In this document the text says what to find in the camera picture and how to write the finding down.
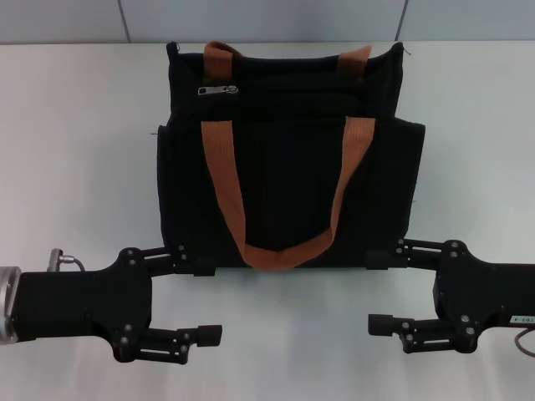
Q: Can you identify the right gripper cable with plug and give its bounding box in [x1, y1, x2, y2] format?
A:
[514, 327, 535, 358]

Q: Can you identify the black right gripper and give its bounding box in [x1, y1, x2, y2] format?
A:
[365, 237, 535, 356]

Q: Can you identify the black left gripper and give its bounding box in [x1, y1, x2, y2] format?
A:
[11, 244, 223, 365]

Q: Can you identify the gripper cable with plug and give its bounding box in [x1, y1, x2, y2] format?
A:
[514, 327, 535, 358]
[48, 248, 87, 273]

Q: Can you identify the left gripper cable with plug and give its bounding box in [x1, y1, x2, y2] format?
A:
[48, 248, 87, 273]

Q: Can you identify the black bag with orange handles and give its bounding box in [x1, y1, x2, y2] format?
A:
[155, 40, 427, 272]

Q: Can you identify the silver zipper pull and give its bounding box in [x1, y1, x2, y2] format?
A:
[196, 84, 240, 99]

